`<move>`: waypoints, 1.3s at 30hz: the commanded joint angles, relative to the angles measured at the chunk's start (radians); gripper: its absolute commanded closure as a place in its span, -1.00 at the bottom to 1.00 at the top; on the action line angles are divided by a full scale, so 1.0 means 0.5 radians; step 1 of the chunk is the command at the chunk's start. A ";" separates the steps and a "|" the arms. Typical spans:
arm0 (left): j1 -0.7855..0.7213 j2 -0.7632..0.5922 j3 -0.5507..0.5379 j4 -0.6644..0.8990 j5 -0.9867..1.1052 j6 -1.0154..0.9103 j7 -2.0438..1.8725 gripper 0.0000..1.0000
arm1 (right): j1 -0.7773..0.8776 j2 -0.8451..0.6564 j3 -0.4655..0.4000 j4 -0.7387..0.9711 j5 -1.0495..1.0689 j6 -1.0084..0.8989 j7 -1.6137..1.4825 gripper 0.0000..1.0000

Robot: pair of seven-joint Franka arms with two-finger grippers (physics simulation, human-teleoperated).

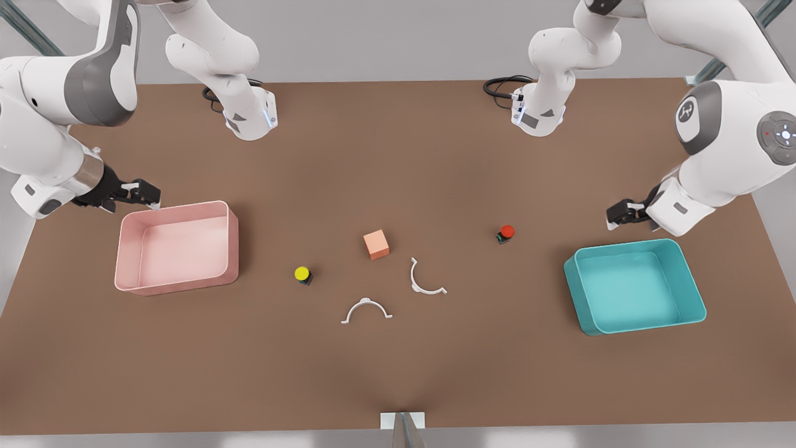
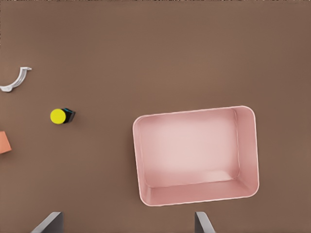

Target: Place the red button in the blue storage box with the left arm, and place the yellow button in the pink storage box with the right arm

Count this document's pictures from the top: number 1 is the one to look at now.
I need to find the blue storage box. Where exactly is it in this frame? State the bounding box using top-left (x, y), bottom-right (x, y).
top-left (563, 238), bottom-right (707, 337)

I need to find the pink storage box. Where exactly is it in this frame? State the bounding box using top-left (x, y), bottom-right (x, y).
top-left (114, 200), bottom-right (239, 296)

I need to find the orange cube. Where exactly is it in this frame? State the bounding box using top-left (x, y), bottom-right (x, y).
top-left (363, 229), bottom-right (391, 261)

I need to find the black cable loop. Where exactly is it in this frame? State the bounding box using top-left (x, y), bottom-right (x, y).
top-left (483, 75), bottom-right (537, 110)
top-left (202, 78), bottom-right (264, 114)

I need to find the silver frame post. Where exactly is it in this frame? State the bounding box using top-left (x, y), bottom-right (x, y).
top-left (381, 411), bottom-right (427, 448)
top-left (0, 0), bottom-right (65, 57)
top-left (685, 0), bottom-right (796, 86)

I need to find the white curved bracket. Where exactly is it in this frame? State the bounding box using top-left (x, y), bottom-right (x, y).
top-left (341, 297), bottom-right (394, 325)
top-left (409, 257), bottom-right (448, 296)

